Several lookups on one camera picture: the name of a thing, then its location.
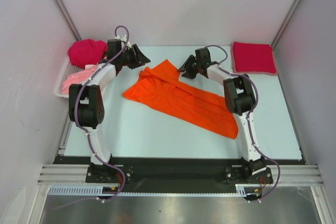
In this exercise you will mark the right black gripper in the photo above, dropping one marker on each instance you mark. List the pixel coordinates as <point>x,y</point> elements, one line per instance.
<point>187,66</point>

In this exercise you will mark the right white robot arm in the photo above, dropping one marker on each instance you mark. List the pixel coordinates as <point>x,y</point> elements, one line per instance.
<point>240,100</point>

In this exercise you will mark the folded red t shirt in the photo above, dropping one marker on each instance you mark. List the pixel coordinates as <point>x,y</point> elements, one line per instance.
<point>254,57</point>

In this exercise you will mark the white slotted cable duct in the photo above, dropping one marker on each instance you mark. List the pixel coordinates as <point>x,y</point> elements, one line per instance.
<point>101,191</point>

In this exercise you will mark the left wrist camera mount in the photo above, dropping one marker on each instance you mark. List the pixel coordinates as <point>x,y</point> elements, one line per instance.
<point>124,37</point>

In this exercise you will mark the aluminium frame rail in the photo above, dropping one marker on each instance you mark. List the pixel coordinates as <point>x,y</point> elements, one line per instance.
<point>75,174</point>

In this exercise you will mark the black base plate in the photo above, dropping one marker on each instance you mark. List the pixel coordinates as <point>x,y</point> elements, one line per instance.
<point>173,175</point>

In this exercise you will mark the crumpled pink t shirt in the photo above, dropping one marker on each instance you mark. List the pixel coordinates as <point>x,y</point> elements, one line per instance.
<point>75,78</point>

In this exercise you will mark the white plastic basket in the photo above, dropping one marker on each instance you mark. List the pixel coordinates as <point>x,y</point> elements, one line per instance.
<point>66,70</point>

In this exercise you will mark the orange t shirt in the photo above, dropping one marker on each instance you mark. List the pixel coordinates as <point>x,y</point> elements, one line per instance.
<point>160,89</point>

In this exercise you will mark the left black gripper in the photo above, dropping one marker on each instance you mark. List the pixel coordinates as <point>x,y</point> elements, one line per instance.
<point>138,60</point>

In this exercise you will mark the crumpled magenta t shirt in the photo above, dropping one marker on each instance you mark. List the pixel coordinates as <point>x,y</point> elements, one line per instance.
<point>86,52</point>

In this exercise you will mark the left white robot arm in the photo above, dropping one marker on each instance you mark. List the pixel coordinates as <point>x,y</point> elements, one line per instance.
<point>86,108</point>

